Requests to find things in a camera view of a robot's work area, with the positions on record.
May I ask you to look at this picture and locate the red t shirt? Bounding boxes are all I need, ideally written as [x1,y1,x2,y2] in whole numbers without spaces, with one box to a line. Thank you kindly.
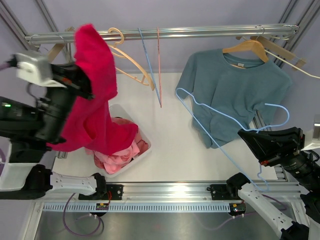
[47,22,140,156]

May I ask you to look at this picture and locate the pink wire hanger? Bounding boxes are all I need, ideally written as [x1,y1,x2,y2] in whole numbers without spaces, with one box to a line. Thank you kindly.
[156,27,163,108]

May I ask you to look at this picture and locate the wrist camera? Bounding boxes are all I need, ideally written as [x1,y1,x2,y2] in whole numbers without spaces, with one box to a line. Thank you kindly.
[301,121,320,151]
[14,50,66,88]

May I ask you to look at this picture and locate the wooden clip hanger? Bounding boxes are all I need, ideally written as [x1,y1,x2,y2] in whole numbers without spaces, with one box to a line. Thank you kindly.
[245,36,307,74]
[47,34,73,63]

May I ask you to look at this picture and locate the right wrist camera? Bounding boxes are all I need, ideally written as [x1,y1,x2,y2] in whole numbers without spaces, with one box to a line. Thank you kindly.
[301,121,320,151]

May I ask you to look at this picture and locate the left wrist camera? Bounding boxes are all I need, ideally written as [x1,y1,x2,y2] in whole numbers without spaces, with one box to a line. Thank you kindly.
[14,50,66,88]

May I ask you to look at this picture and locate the dusty pink t shirt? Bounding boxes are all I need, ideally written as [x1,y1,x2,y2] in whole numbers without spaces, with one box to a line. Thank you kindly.
[85,117,149,159]

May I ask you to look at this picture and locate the grey blue t shirt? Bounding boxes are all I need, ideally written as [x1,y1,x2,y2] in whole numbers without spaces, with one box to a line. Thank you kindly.
[175,48,294,150]

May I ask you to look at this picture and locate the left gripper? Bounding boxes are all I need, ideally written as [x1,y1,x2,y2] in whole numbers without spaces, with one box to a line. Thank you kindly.
[31,55,100,143]

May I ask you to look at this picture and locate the metal hanging rail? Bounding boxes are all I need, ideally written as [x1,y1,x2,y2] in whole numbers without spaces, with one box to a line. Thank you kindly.
[24,24,300,46]

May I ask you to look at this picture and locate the light blue wire hanger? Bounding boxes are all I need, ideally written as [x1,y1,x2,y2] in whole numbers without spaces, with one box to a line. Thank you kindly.
[137,27,162,107]

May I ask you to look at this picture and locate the left wooden clip hanger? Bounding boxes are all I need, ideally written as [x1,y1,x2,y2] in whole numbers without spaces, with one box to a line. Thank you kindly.
[47,34,73,63]

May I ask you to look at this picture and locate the white laundry basket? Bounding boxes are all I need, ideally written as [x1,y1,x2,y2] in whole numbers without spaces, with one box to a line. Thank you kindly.
[100,104,153,178]

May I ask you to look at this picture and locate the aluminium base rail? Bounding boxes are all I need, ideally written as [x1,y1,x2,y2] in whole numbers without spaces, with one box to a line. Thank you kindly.
[121,181,305,203]

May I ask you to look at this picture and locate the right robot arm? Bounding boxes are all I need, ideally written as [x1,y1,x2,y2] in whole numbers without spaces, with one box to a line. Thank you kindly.
[226,124,320,240]

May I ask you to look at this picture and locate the light pink t shirt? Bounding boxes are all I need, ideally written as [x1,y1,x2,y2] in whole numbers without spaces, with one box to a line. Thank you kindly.
[93,143,140,175]

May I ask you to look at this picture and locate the right wooden clip hanger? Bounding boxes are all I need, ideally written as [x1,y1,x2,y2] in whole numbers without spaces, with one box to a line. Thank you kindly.
[245,36,307,74]

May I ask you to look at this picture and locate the beige plastic hanger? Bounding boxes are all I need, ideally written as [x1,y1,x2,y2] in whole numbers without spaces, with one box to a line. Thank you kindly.
[107,26,156,91]

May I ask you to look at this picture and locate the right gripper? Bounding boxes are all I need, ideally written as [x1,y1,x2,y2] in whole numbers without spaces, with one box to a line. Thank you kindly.
[238,125,320,191]

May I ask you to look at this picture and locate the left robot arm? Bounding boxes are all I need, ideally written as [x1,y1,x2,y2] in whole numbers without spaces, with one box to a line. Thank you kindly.
[0,62,108,200]

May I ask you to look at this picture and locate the white slotted cable duct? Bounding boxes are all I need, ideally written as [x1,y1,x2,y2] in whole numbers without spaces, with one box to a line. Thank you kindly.
[42,202,231,213]

